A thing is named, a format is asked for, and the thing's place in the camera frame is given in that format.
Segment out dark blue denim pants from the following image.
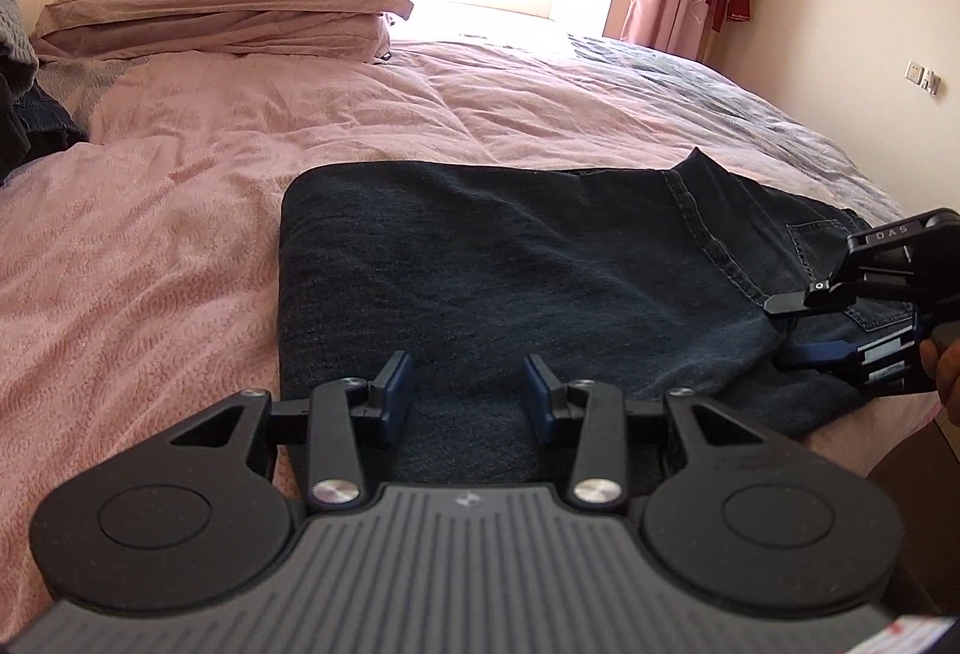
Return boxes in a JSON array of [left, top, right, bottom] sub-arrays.
[[277, 147, 928, 499]]

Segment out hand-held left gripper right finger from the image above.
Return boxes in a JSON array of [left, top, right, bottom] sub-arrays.
[[523, 354, 767, 514]]

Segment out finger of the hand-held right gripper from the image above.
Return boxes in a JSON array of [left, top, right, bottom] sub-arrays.
[[772, 335, 865, 375], [763, 275, 917, 319]]

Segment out dark denim garment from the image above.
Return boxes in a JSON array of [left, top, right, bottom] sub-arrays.
[[15, 80, 91, 164]]

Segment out black garment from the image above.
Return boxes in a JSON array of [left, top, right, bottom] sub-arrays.
[[0, 54, 35, 184]]

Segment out pink duvet with grey pattern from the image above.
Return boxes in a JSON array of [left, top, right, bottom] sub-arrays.
[[0, 16, 947, 554]]

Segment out person's right hand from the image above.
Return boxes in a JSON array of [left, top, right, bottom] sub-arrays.
[[919, 335, 960, 428]]

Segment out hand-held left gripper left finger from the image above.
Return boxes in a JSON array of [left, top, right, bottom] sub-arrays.
[[169, 350, 416, 514]]

